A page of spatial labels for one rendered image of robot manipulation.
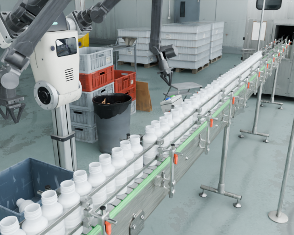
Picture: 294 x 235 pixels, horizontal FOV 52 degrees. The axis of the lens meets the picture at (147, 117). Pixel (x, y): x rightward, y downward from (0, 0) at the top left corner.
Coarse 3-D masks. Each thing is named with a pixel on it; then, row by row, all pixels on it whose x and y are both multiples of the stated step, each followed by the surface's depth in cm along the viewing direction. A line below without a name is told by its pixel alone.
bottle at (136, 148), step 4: (132, 136) 113; (136, 136) 113; (132, 140) 110; (136, 140) 110; (132, 144) 111; (136, 144) 110; (132, 148) 111; (136, 148) 110; (140, 148) 111; (136, 152) 110; (140, 152) 111; (136, 160) 111; (140, 160) 112; (136, 164) 112; (140, 164) 113; (136, 168) 113; (140, 168) 114; (136, 172) 113; (140, 176) 115
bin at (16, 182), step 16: (32, 160) 141; (0, 176) 129; (16, 176) 137; (32, 176) 145; (48, 176) 139; (64, 176) 133; (0, 192) 131; (16, 192) 138; (32, 192) 147; (0, 208) 107; (16, 208) 140
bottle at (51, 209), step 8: (48, 192) 79; (48, 200) 76; (56, 200) 78; (48, 208) 76; (56, 208) 77; (48, 216) 76; (56, 216) 77; (48, 224) 77; (64, 224) 82; (56, 232) 78; (64, 232) 81
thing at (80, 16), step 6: (72, 12) 165; (78, 12) 167; (84, 12) 163; (78, 18) 164; (84, 18) 164; (90, 18) 163; (78, 24) 165; (84, 24) 166; (90, 24) 168; (84, 30) 167; (90, 30) 172
